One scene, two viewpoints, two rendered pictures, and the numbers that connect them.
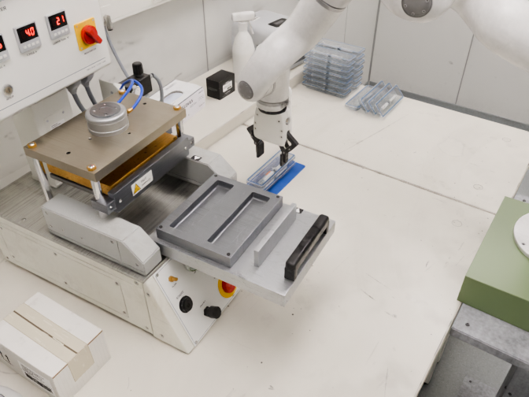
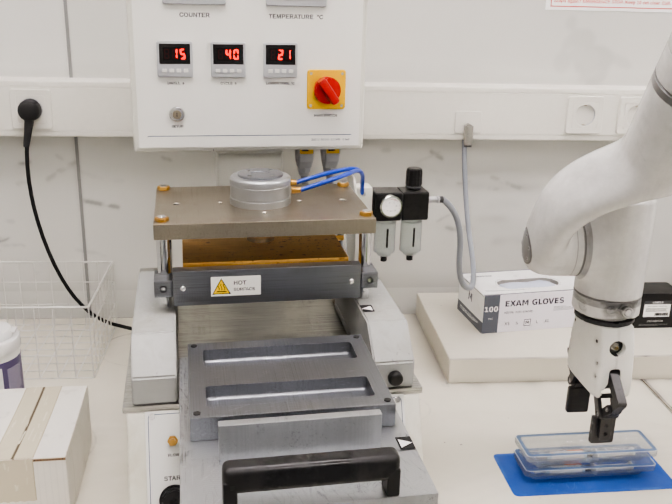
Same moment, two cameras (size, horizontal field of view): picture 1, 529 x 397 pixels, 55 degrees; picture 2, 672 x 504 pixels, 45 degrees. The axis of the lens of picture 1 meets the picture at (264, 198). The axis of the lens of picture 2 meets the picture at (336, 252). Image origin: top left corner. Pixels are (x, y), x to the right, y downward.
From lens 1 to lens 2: 66 cm
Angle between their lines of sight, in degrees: 47
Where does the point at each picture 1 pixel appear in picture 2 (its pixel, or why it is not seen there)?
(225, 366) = not seen: outside the picture
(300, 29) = (629, 145)
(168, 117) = (336, 217)
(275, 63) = (567, 199)
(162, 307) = (131, 472)
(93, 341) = (44, 463)
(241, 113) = (643, 356)
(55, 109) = not seen: hidden behind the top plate
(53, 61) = (258, 105)
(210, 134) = (551, 358)
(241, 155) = (577, 415)
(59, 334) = (33, 432)
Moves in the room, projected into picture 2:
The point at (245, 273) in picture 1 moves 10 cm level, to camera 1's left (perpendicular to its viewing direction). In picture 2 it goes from (192, 458) to (142, 414)
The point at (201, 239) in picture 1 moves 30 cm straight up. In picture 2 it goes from (202, 381) to (193, 84)
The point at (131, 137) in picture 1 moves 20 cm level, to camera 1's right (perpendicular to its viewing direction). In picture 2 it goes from (257, 216) to (365, 259)
